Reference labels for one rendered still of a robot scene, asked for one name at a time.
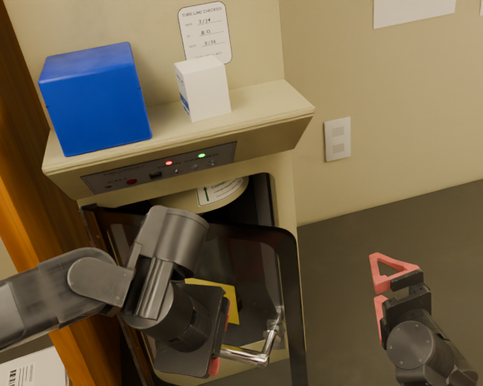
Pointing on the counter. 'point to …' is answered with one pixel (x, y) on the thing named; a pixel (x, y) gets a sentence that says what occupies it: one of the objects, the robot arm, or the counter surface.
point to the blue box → (94, 99)
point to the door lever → (261, 359)
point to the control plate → (97, 180)
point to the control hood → (194, 135)
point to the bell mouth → (204, 196)
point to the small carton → (203, 87)
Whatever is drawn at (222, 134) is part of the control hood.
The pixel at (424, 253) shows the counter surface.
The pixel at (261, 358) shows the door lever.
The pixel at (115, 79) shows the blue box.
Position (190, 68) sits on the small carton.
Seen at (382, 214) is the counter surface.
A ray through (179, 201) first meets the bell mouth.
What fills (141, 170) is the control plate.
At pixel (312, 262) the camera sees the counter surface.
